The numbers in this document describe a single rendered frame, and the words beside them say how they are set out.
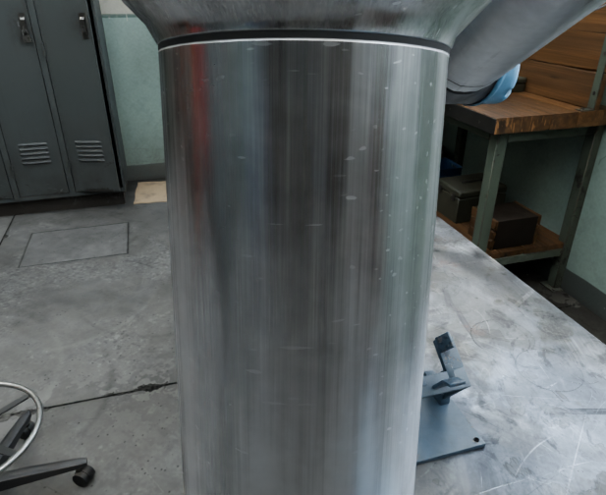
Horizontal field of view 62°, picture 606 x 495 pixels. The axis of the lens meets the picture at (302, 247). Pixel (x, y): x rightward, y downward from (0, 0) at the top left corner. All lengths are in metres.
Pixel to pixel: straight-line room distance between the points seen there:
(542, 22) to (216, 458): 0.28
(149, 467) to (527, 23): 1.59
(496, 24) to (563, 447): 0.53
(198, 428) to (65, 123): 3.26
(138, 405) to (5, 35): 2.21
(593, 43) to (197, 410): 2.28
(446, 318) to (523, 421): 0.23
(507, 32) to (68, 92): 3.10
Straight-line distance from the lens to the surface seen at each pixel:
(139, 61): 3.81
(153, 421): 1.86
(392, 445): 0.17
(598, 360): 0.90
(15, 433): 1.86
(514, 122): 2.11
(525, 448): 0.72
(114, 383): 2.04
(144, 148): 3.93
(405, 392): 0.16
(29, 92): 3.40
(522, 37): 0.36
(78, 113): 3.35
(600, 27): 2.36
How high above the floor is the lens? 1.30
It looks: 28 degrees down
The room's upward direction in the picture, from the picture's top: straight up
